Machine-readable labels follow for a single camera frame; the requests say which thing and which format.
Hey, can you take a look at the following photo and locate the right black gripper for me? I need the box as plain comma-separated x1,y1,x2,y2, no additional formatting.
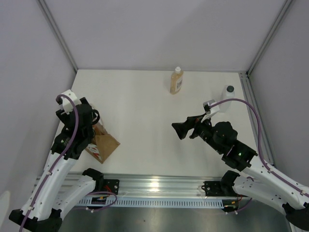
171,113,223,154

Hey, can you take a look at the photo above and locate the white bottle grey cap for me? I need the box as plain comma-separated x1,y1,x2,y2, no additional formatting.
219,85,235,113

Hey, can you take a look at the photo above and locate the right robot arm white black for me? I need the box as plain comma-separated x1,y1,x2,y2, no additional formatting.
172,116,309,231

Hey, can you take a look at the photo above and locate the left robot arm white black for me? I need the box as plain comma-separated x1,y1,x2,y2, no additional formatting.
9,93,104,232

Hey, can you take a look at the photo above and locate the amber liquid bottle white cap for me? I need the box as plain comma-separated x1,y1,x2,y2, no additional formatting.
169,67,183,95

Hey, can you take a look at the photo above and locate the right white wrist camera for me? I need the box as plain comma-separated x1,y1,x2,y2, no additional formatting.
201,99,220,122

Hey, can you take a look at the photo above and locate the aluminium mounting rail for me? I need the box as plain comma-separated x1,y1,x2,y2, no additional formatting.
104,174,221,198

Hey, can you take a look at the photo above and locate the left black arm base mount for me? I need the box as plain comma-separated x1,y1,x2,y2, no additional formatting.
82,168,120,195

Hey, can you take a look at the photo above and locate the white slotted cable duct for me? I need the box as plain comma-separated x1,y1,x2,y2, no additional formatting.
77,197,224,209

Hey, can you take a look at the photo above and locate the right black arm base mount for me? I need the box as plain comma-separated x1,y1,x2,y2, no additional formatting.
201,181,235,197

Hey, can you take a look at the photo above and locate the right side aluminium rail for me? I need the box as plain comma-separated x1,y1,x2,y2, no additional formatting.
239,72,276,165

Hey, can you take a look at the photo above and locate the left aluminium frame post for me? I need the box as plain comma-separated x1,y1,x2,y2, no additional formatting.
36,0,78,73

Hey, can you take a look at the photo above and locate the aluminium frame post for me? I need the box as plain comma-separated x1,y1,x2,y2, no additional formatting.
36,0,78,73
246,0,295,78

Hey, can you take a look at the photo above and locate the right aluminium frame post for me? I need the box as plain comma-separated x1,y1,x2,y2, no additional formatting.
246,0,295,78

